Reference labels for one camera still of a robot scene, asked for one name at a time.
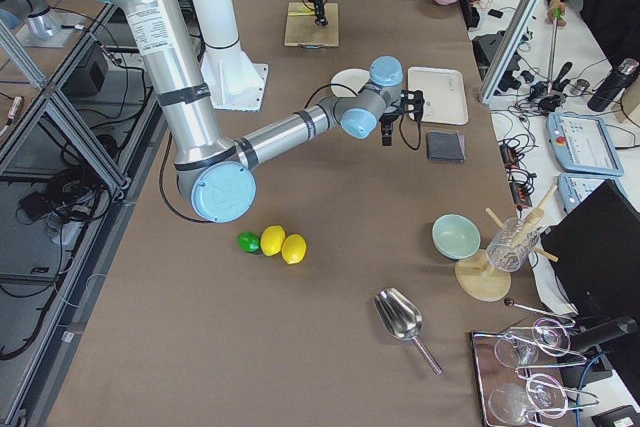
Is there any light green bowl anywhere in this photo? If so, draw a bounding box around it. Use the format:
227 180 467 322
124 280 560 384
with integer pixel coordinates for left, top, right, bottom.
432 214 481 260

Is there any wooden cup rack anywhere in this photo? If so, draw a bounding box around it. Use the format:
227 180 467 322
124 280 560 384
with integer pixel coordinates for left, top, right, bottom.
455 184 558 302

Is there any yellow plastic knife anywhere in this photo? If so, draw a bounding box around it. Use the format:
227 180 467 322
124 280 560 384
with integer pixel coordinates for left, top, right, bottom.
287 11 315 17

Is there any grey folded cloth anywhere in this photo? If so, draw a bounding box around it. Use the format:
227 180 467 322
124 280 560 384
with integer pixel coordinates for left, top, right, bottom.
426 131 466 163

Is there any clear wine glass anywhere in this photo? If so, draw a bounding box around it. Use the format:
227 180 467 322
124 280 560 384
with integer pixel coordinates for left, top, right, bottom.
531 318 570 357
488 373 568 426
494 321 564 369

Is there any blue teach pendant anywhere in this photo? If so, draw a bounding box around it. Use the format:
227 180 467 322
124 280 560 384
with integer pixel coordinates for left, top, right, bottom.
557 173 606 213
546 112 624 177

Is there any glass cup on rack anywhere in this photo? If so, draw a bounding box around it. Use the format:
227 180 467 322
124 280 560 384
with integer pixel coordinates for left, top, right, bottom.
487 218 539 273

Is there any green lime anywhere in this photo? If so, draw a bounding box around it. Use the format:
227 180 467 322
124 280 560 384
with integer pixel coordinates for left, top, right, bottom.
236 231 260 254

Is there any yellow lemon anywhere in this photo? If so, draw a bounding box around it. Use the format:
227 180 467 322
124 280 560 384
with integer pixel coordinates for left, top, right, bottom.
260 225 286 256
281 234 307 265

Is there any round cream plate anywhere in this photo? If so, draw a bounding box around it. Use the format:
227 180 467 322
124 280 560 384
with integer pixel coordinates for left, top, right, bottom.
331 68 369 97

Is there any cream rabbit tray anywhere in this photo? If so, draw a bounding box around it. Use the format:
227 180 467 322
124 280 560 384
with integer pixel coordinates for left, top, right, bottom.
408 66 469 125

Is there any black framed mirror tray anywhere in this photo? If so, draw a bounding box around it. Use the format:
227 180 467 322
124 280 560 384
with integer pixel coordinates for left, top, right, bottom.
471 331 599 426

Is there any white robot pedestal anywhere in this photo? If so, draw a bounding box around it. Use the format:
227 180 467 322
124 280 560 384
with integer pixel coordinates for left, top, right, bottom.
192 0 268 112

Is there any black monitor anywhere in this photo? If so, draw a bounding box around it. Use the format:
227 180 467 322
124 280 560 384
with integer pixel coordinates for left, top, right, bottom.
542 180 639 320

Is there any wooden cutting board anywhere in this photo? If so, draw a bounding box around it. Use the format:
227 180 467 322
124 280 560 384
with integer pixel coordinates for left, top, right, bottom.
284 2 339 47

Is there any steel scoop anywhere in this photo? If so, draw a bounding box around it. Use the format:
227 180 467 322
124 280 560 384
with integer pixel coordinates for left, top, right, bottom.
374 287 443 376

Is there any aluminium frame post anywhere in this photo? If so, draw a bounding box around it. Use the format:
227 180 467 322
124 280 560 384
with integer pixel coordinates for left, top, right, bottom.
478 0 538 106

